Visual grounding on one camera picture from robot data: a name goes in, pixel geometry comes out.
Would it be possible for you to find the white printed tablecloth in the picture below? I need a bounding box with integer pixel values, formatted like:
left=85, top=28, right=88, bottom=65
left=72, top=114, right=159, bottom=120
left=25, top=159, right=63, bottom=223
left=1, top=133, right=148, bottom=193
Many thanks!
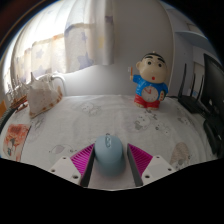
left=0, top=94, right=214, bottom=192

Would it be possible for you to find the cartoon boy clock figurine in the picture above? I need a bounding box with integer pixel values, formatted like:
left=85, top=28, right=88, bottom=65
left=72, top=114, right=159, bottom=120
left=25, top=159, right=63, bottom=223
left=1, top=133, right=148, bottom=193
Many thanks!
left=128, top=50, right=170, bottom=110

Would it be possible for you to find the white wall shelf unit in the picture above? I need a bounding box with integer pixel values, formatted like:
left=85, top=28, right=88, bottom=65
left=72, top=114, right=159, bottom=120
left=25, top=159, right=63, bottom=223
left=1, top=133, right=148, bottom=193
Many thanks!
left=166, top=8, right=214, bottom=51

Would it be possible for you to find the light blue computer mouse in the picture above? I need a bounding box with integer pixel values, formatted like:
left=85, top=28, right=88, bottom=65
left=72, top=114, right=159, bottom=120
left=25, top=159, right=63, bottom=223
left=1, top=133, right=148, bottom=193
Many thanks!
left=93, top=133, right=127, bottom=177

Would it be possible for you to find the white star-print curtain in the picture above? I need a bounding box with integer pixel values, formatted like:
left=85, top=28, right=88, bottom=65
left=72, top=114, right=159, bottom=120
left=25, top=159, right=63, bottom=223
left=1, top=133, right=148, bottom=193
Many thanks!
left=3, top=0, right=116, bottom=94

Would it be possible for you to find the black computer monitor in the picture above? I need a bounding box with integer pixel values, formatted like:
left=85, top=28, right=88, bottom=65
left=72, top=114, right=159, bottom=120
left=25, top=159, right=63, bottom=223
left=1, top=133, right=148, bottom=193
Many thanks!
left=201, top=53, right=224, bottom=158

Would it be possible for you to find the orange wooden chair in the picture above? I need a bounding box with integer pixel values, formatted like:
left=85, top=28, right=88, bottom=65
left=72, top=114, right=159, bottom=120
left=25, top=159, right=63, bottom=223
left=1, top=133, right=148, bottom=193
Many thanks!
left=0, top=99, right=8, bottom=118

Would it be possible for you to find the large white conch shell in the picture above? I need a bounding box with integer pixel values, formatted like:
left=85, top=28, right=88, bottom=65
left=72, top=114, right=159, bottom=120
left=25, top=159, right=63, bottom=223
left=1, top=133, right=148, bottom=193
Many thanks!
left=26, top=72, right=64, bottom=119

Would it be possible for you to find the red printed mouse pad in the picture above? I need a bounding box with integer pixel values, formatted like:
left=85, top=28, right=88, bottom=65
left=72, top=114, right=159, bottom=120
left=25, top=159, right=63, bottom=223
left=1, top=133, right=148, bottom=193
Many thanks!
left=2, top=123, right=32, bottom=163

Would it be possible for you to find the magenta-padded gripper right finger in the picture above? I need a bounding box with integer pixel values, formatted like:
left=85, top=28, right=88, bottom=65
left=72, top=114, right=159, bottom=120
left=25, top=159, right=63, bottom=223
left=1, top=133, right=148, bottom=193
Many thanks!
left=126, top=143, right=177, bottom=188

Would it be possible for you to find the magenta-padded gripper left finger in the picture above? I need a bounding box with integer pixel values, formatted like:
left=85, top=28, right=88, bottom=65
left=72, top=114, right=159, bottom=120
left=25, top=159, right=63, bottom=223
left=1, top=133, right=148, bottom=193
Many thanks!
left=49, top=143, right=97, bottom=188

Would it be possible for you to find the black router with antennas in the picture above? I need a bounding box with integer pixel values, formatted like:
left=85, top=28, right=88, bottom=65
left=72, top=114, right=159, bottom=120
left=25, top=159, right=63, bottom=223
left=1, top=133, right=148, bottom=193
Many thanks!
left=177, top=63, right=209, bottom=114

